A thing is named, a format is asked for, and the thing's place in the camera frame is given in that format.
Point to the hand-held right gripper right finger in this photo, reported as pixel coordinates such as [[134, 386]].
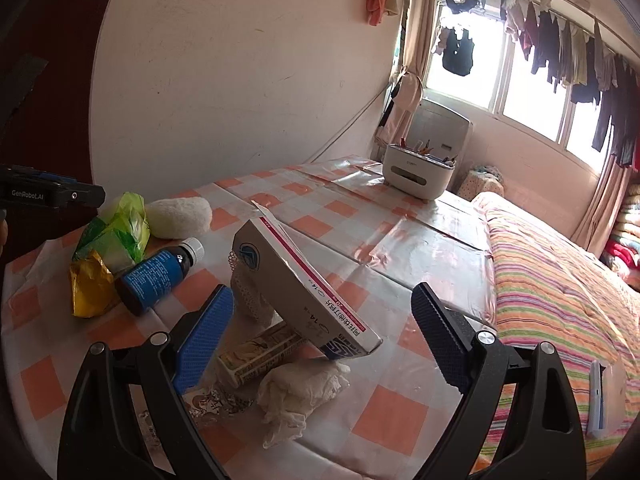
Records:
[[440, 330]]

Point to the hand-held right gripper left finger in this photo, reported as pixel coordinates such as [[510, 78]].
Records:
[[200, 340]]

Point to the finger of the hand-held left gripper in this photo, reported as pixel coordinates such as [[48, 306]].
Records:
[[52, 176]]

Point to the yellow snack wrapper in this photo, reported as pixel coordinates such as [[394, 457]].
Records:
[[90, 285]]

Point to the white cardboard medicine box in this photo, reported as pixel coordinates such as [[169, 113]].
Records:
[[285, 270]]

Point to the small beige patterned box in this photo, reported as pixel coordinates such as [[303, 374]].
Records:
[[255, 355]]

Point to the crumpled silver foil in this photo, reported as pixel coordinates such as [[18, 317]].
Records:
[[215, 402]]

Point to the brown bottle with blue label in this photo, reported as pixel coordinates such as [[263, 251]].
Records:
[[150, 275]]

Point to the green plastic bag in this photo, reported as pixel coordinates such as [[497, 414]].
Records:
[[120, 230]]

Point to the striped colourful blanket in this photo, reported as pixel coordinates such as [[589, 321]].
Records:
[[540, 285]]

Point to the crumpled white tissue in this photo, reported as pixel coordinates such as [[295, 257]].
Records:
[[295, 395]]

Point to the orange checkered tablecloth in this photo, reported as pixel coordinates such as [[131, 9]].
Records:
[[350, 240]]

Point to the floral cushion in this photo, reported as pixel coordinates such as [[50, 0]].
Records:
[[480, 180]]

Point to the white desk organizer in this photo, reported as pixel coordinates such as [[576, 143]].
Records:
[[415, 175]]

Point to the white flat device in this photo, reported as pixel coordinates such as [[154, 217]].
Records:
[[596, 400]]

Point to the beige curtain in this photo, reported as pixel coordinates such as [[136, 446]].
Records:
[[420, 35], [600, 210]]

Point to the stack of folded quilts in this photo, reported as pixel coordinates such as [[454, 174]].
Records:
[[625, 240]]

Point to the window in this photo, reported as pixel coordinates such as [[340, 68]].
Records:
[[520, 90]]

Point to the black hanging vest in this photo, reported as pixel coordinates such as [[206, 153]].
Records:
[[457, 52]]

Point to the row of hanging clothes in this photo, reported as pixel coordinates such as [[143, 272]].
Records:
[[565, 50]]

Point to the black hanging shirt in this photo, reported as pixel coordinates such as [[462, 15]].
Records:
[[462, 4]]

